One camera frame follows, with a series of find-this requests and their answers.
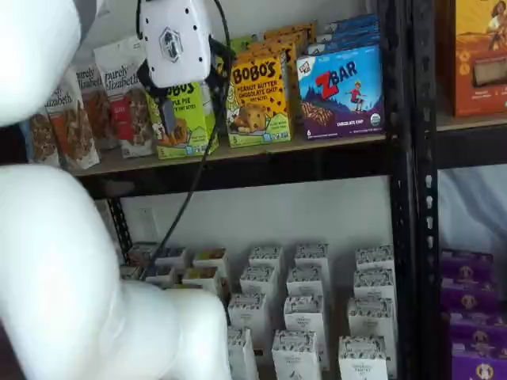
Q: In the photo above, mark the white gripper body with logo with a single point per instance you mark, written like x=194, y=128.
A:
x=174, y=43

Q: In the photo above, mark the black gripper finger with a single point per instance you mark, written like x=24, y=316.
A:
x=216, y=75
x=167, y=116

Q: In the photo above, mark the orange Bobo's peanut butter box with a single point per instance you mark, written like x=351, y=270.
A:
x=285, y=36
x=291, y=79
x=297, y=28
x=257, y=99

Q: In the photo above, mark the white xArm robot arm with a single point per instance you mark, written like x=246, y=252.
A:
x=59, y=277

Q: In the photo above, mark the green Bobo's apple pie box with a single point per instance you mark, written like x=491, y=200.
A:
x=237, y=45
x=190, y=134

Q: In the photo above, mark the blue purple Zbar box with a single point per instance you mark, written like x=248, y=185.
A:
x=352, y=23
x=348, y=41
x=340, y=95

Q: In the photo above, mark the white floral print box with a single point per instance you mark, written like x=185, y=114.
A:
x=371, y=318
x=304, y=316
x=257, y=281
x=239, y=356
x=374, y=257
x=297, y=356
x=266, y=259
x=363, y=360
x=306, y=281
x=374, y=283
x=247, y=316
x=312, y=257

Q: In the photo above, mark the black metal shelf rack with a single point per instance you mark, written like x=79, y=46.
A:
x=400, y=198
x=425, y=237

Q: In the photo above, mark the large orange snack box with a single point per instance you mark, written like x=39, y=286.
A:
x=479, y=59

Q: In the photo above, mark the purple snack box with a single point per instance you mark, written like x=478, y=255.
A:
x=467, y=263
x=481, y=364
x=469, y=295
x=479, y=328

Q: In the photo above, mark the Purely Elizabeth granola bag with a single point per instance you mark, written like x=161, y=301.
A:
x=128, y=115
x=97, y=107
x=73, y=130
x=39, y=138

